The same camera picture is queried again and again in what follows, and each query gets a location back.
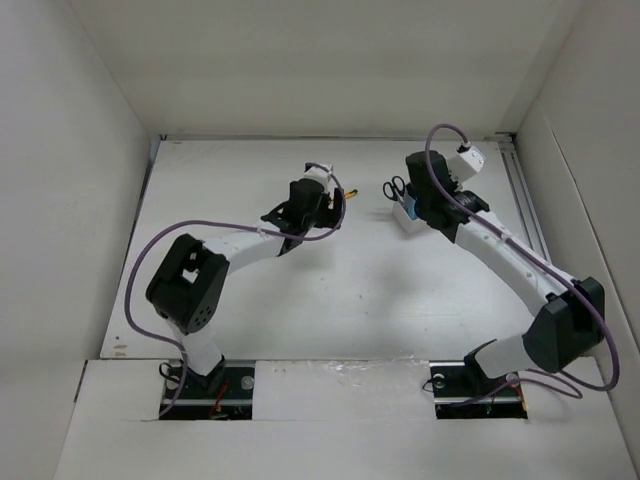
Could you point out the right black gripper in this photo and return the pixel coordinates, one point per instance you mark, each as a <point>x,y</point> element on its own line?
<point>412,191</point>

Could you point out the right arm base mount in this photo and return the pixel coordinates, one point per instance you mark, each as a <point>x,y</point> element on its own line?
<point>461,391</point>

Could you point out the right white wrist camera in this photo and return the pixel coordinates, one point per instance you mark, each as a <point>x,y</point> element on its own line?
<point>466,163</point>

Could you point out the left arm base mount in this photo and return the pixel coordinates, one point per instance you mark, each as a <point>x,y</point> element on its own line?
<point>225,395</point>

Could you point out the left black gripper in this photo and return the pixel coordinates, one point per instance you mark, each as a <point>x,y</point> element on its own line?
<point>329,218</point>

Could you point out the black handled scissors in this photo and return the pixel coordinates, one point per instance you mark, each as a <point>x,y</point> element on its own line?
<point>394,189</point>

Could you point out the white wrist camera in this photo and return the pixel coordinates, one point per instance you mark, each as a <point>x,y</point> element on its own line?
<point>319,172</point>
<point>466,163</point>

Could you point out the white three-compartment container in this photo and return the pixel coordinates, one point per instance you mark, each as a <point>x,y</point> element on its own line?
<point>401,217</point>

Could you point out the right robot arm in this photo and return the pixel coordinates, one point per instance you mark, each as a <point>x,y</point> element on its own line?
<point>567,314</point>

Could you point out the aluminium side rail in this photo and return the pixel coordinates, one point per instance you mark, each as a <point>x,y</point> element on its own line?
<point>531,226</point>

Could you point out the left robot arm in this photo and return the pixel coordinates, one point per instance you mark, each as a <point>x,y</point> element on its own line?
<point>186,288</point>

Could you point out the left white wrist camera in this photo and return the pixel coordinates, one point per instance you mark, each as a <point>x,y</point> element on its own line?
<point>319,172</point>

